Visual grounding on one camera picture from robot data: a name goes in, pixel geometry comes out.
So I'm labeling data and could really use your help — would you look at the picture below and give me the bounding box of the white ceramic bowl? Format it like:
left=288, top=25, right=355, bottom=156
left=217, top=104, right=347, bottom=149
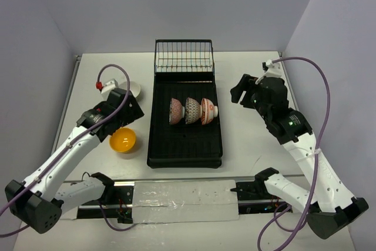
left=119, top=81, right=141, bottom=99

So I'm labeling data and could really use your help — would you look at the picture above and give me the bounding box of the yellow plastic bowl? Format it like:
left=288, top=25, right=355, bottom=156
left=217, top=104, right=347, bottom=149
left=109, top=128, right=136, bottom=153

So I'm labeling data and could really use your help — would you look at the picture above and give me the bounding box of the orange white patterned bowl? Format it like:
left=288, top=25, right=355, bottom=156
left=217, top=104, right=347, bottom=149
left=201, top=98, right=219, bottom=125

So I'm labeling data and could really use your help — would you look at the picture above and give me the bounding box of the dark floral patterned bowl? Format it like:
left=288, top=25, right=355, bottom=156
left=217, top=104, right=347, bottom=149
left=169, top=98, right=185, bottom=125

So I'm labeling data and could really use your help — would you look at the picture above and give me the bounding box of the brown geometric patterned bowl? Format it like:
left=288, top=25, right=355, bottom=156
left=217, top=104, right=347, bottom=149
left=184, top=98, right=202, bottom=125

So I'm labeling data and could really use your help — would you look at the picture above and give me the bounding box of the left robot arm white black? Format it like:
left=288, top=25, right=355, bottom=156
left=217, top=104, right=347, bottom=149
left=1, top=88, right=144, bottom=234

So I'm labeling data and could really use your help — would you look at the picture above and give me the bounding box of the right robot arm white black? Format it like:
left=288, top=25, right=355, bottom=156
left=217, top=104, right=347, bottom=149
left=230, top=74, right=369, bottom=239

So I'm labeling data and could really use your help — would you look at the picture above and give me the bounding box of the black dish rack tray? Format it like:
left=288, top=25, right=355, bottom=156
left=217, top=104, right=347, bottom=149
left=147, top=82, right=223, bottom=169

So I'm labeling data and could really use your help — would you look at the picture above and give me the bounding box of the silver tape strip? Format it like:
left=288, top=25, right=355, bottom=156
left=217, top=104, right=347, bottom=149
left=132, top=180, right=239, bottom=223

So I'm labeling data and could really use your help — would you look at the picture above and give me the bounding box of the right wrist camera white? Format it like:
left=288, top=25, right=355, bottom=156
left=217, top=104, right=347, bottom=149
left=262, top=59, right=282, bottom=78

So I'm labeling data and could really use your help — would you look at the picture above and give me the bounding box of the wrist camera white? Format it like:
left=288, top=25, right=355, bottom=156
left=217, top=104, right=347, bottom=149
left=262, top=59, right=282, bottom=78
left=95, top=79, right=119, bottom=96

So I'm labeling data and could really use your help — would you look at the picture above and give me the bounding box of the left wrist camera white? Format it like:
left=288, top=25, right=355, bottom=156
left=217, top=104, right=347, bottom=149
left=95, top=79, right=119, bottom=96

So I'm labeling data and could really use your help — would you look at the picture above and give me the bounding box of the black wire plate holder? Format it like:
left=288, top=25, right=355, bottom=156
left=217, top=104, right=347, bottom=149
left=154, top=39, right=215, bottom=82

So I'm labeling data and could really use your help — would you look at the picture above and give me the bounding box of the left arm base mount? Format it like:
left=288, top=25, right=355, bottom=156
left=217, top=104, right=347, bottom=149
left=76, top=182, right=135, bottom=225

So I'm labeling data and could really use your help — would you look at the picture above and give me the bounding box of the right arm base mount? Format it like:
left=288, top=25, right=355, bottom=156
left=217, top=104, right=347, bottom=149
left=230, top=181, right=287, bottom=215

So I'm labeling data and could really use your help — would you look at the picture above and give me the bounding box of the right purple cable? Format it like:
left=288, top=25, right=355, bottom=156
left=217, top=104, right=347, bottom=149
left=257, top=56, right=331, bottom=251

